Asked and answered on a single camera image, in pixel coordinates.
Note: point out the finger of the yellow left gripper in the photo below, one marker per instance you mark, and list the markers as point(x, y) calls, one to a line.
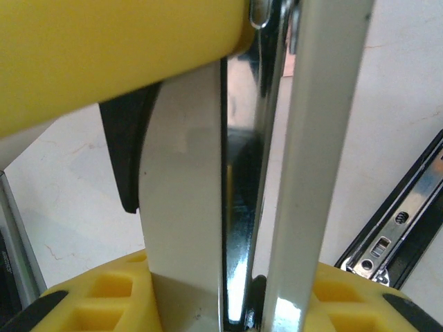
point(104, 45)

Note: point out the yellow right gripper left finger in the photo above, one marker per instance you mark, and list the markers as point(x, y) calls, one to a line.
point(86, 304)

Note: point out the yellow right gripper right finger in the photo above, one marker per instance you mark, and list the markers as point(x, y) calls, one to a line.
point(373, 311)

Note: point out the black stapler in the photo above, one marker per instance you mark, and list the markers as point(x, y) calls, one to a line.
point(408, 207)

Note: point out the grey stapler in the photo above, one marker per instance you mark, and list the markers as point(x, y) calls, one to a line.
point(183, 173)

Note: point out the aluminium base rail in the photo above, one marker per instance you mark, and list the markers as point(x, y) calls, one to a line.
point(20, 228)

